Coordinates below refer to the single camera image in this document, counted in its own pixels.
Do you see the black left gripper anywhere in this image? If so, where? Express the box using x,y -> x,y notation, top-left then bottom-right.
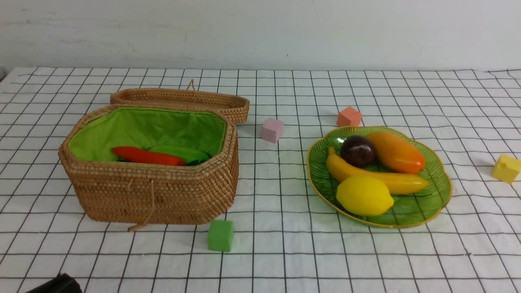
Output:
27,274 -> 83,293

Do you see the orange carrot with leaves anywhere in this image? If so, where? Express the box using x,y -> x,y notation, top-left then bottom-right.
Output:
111,146 -> 186,166

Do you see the green bitter gourd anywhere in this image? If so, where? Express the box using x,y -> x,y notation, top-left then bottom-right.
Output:
149,145 -> 211,166

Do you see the yellow lemon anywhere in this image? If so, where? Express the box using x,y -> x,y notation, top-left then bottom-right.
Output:
336,176 -> 394,216

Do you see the dark purple mangosteen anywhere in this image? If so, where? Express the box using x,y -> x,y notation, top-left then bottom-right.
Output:
340,135 -> 377,168

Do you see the yellow plastic banana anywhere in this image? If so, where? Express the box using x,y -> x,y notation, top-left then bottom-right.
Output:
326,146 -> 429,194

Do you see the orange mango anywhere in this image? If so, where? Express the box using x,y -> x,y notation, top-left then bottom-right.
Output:
366,131 -> 426,175

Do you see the woven wicker basket green lining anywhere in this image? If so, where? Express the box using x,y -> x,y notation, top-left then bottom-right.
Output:
58,104 -> 239,232

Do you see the green foam cube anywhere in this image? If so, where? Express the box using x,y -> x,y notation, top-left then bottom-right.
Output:
207,219 -> 234,252

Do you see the white checkered tablecloth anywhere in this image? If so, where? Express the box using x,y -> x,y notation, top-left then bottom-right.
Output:
0,67 -> 521,293

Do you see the woven wicker basket lid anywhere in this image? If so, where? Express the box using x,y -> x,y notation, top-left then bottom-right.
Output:
110,80 -> 250,124

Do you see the pink foam cube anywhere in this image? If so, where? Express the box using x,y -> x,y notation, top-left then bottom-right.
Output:
261,118 -> 284,144

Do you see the orange foam cube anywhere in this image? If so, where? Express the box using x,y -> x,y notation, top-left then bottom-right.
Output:
336,106 -> 362,127

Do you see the green glass leaf plate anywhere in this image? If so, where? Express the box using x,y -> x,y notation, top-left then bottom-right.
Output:
307,126 -> 453,229

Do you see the yellow foam cube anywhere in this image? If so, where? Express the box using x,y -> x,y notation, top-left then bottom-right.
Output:
491,154 -> 521,185

